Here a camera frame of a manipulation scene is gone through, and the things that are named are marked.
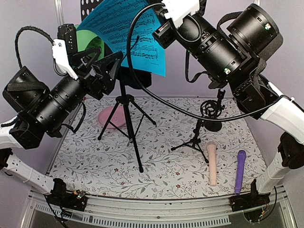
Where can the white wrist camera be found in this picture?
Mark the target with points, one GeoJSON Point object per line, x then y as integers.
{"type": "Point", "coordinates": [60, 55]}
{"type": "Point", "coordinates": [177, 10]}

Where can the green paper sheet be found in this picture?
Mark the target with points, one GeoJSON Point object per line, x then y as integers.
{"type": "Point", "coordinates": [88, 40]}

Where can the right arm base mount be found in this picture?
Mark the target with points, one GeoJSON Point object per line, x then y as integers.
{"type": "Point", "coordinates": [251, 200]}

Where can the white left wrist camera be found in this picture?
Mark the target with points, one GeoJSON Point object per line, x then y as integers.
{"type": "Point", "coordinates": [60, 55]}

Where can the pink round plate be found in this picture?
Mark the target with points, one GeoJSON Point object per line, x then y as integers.
{"type": "Point", "coordinates": [118, 118]}

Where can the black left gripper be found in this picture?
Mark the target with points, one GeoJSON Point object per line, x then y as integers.
{"type": "Point", "coordinates": [95, 87]}

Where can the pink beige microphone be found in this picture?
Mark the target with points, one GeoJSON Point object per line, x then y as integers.
{"type": "Point", "coordinates": [211, 148]}

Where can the blue sheet music paper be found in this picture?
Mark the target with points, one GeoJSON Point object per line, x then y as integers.
{"type": "Point", "coordinates": [111, 21]}

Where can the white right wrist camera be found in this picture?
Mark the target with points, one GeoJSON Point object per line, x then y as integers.
{"type": "Point", "coordinates": [177, 10]}

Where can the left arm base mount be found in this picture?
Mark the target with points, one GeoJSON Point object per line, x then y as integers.
{"type": "Point", "coordinates": [60, 196]}

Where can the black perforated music stand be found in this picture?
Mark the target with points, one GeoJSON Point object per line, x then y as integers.
{"type": "Point", "coordinates": [125, 79]}

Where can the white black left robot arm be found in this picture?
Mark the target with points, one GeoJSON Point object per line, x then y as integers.
{"type": "Point", "coordinates": [41, 110]}

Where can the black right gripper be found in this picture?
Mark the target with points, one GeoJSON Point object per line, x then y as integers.
{"type": "Point", "coordinates": [160, 35]}

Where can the purple microphone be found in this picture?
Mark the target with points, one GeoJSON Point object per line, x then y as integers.
{"type": "Point", "coordinates": [241, 157]}

